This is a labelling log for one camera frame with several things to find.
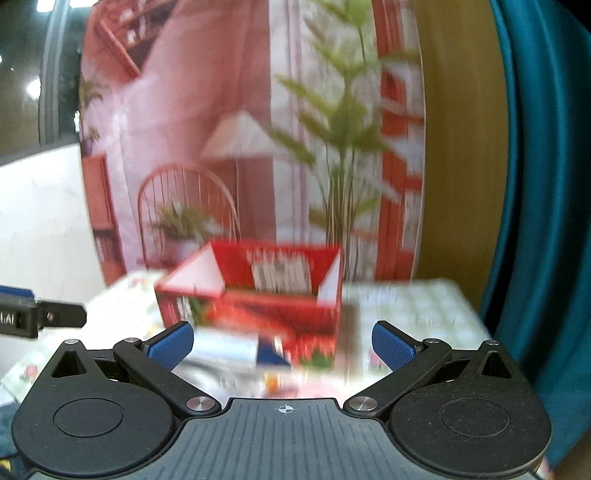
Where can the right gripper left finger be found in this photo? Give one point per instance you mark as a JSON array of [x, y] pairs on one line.
[[149, 364]]

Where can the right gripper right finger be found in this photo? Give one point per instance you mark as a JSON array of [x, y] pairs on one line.
[[412, 362]]

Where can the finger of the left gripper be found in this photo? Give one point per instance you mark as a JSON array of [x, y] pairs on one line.
[[61, 315]]

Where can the red strawberry cardboard box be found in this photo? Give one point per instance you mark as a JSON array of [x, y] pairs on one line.
[[288, 296]]

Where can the green plaid tablecloth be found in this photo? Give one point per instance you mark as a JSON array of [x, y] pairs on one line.
[[432, 308]]

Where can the teal curtain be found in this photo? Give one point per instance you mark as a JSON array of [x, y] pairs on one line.
[[537, 299]]

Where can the printed room scene backdrop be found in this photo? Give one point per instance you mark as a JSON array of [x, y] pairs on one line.
[[295, 122]]

